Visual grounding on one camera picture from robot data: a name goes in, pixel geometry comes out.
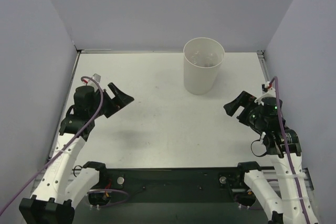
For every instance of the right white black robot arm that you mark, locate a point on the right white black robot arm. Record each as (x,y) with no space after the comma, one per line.
(292,204)

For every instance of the clear unlabelled plastic bottle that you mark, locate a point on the clear unlabelled plastic bottle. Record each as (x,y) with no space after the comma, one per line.
(204,59)

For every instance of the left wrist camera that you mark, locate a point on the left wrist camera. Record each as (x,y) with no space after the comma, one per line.
(95,78)

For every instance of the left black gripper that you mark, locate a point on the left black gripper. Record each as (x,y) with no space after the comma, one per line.
(111,102)

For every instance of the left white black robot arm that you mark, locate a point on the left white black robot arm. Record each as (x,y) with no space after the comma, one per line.
(54,200)

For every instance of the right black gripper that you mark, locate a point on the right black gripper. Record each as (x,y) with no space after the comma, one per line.
(245,109)

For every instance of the white paper bin cup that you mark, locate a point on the white paper bin cup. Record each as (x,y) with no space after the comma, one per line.
(199,80)

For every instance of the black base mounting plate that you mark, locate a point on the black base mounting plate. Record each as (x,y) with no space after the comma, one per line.
(172,185)

